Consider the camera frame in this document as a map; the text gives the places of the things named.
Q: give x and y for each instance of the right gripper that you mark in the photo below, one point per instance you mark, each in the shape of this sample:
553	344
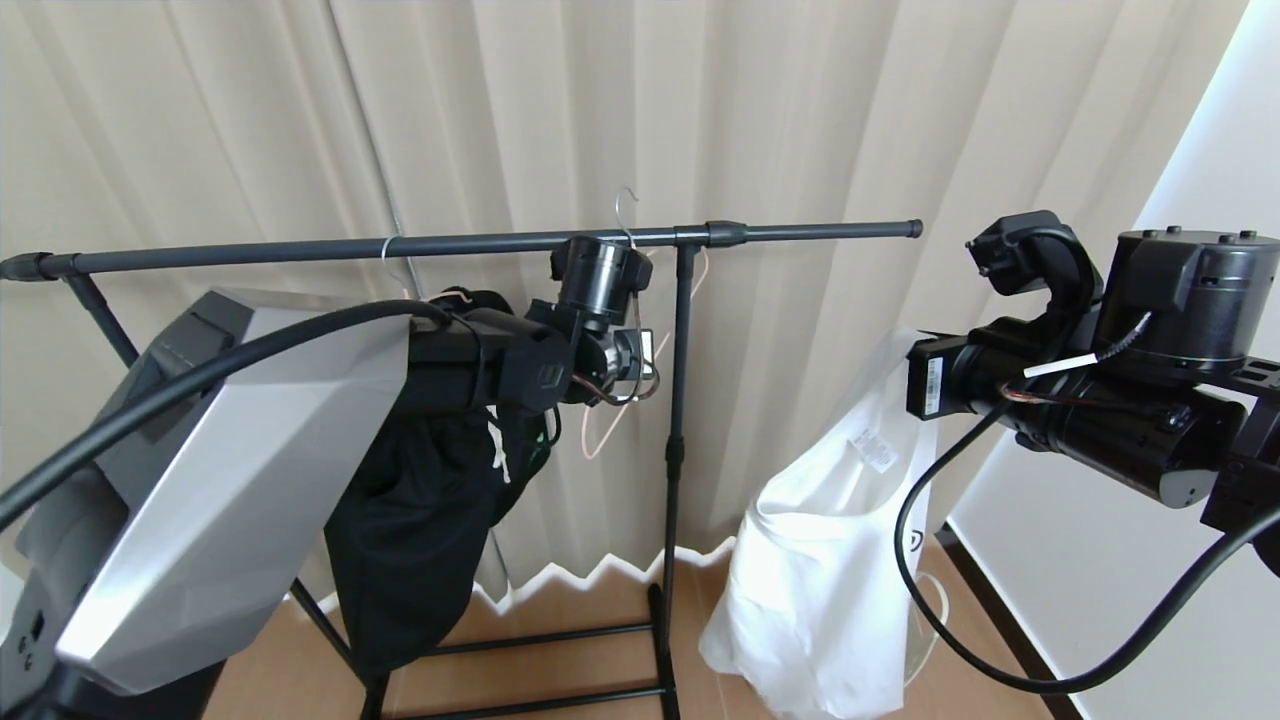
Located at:
1100	440

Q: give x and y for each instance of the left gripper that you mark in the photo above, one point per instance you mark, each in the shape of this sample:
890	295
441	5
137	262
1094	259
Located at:
625	365

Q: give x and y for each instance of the pink clothes hanger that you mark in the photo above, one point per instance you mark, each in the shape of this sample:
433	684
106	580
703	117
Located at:
385	250
624	225

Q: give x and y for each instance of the black shorts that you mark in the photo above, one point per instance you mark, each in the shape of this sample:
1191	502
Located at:
420	540

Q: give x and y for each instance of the white garment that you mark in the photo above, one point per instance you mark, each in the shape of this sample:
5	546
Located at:
820	560

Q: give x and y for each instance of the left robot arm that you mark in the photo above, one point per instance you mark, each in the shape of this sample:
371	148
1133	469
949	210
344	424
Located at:
220	480

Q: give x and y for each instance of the white laundry basket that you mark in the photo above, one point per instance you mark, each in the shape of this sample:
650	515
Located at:
944	600

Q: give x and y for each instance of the black clothes rack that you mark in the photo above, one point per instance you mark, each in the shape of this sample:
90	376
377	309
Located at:
250	255

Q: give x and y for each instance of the beige curtain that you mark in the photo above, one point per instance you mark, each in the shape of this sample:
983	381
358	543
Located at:
800	120

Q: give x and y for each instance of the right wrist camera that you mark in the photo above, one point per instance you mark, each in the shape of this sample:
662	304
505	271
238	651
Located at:
1020	250

